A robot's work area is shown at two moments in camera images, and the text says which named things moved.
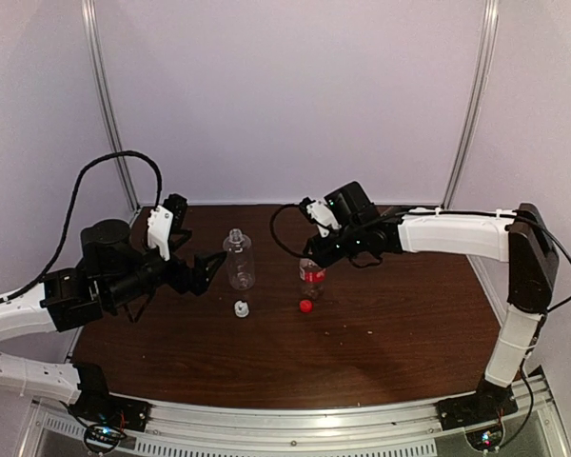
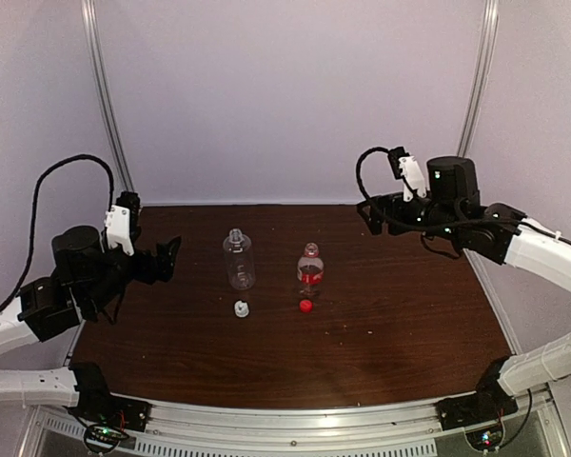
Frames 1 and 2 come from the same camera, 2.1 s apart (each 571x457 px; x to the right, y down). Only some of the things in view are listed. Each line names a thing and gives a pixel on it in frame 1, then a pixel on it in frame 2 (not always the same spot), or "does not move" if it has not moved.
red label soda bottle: x=314 y=277 does not move
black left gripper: x=198 y=280 to x=162 y=269
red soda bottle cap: x=305 y=306 does not move
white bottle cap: x=241 y=308 does not move
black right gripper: x=323 y=256 to x=392 y=203
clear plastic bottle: x=241 y=260 does not move
